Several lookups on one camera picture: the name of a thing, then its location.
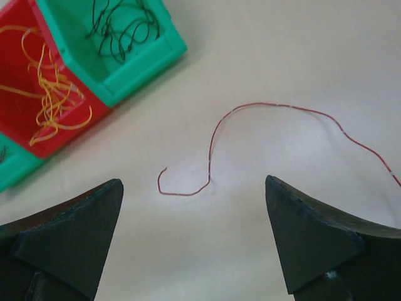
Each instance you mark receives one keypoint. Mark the green plastic bin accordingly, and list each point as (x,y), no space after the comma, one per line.
(113,47)
(16,163)

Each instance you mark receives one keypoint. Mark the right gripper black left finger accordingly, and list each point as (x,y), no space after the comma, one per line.
(59,253)

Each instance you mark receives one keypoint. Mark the red plastic bin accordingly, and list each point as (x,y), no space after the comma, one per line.
(44,105)

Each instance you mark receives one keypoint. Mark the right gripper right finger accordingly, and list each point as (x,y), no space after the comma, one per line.
(328,254)

